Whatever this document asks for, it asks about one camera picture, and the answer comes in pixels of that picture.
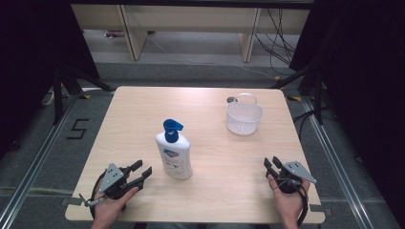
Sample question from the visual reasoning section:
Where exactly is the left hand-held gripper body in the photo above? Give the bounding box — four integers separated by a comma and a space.
78, 162, 141, 208

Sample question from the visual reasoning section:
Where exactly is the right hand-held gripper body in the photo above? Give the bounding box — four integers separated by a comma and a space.
272, 160, 318, 195

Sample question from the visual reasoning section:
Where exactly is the white pump bottle blue cap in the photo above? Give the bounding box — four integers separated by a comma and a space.
155, 118, 194, 179

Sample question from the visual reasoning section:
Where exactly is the white plastic basket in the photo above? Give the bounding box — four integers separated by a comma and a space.
225, 93, 264, 135

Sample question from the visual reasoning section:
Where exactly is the person's left hand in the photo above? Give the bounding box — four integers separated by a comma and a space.
90, 178, 140, 229

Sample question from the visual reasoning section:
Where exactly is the person's right hand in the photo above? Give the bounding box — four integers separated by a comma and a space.
266, 174, 310, 229

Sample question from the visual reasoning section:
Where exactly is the black tripod stand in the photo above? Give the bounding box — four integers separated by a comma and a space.
270, 61, 326, 126
52, 63, 116, 126

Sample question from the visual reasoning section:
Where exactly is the small pink object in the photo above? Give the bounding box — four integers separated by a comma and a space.
104, 30, 126, 40

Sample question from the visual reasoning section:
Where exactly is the light wooden desk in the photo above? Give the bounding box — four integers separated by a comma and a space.
70, 3, 311, 64

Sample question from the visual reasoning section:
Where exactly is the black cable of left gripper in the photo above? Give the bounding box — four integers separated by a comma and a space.
90, 170, 111, 220

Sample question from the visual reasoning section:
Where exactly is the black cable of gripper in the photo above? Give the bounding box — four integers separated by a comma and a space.
270, 176, 309, 227
90, 170, 111, 220

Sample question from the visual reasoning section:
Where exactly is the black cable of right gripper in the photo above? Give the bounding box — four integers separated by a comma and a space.
270, 176, 309, 227

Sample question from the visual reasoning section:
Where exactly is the metal floor rail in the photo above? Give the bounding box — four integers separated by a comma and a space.
0, 94, 80, 228
302, 94, 376, 229

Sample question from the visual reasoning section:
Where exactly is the bundle of black cables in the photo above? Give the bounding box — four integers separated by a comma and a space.
254, 8, 299, 75

